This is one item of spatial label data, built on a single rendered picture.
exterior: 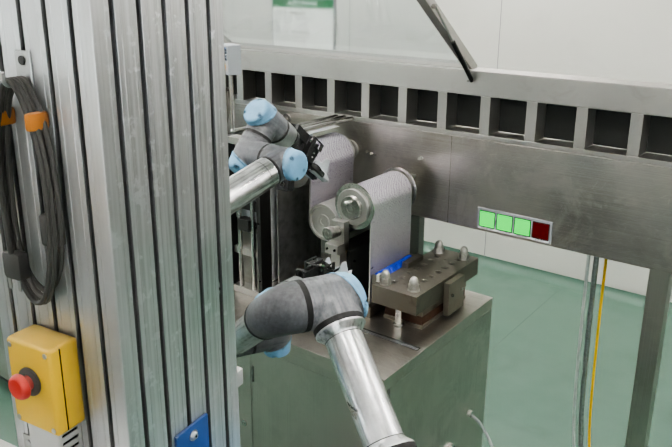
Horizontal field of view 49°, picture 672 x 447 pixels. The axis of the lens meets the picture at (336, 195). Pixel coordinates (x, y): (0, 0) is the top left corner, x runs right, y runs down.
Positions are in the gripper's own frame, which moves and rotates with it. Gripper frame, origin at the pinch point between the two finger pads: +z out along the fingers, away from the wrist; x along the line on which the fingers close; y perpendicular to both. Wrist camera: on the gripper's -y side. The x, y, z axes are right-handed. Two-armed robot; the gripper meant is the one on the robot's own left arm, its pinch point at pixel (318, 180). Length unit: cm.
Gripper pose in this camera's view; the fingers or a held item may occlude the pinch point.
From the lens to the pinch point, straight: 209.6
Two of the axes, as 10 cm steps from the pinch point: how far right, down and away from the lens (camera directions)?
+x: -8.0, -1.8, 5.8
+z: 4.6, 4.4, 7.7
